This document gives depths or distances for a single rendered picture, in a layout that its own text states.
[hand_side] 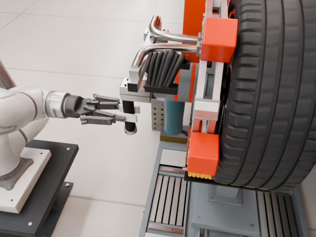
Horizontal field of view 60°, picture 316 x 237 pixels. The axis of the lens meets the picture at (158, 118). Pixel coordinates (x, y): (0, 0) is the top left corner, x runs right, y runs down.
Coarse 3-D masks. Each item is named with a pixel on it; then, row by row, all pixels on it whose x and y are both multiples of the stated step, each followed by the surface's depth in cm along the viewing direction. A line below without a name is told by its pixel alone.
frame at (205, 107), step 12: (216, 0) 84; (204, 72) 70; (216, 72) 69; (204, 84) 69; (216, 84) 69; (204, 96) 71; (216, 96) 69; (204, 108) 69; (216, 108) 69; (192, 120) 116; (204, 120) 116; (216, 120) 70; (204, 132) 111
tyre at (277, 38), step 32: (256, 0) 67; (288, 0) 67; (256, 32) 63; (288, 32) 63; (256, 64) 62; (288, 64) 61; (256, 96) 63; (288, 96) 62; (224, 128) 71; (256, 128) 65; (288, 128) 64; (224, 160) 73; (256, 160) 70; (288, 160) 68
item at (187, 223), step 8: (192, 184) 148; (192, 192) 145; (256, 192) 143; (192, 200) 141; (256, 200) 141; (184, 224) 130; (184, 232) 127; (192, 232) 129; (200, 232) 126; (208, 232) 129; (216, 232) 129; (224, 232) 129
